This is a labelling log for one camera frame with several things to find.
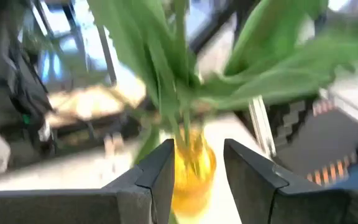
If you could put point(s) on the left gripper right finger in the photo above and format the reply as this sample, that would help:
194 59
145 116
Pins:
291 205

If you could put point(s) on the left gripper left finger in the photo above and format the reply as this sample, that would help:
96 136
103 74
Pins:
73 208

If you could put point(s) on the yellow glass vase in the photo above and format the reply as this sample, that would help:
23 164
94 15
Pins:
194 177

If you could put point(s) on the black mat orange stripes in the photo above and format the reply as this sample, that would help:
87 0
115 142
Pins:
322 140

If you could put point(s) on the green tulip stems and leaves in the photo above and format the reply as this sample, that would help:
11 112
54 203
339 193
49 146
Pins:
107 56

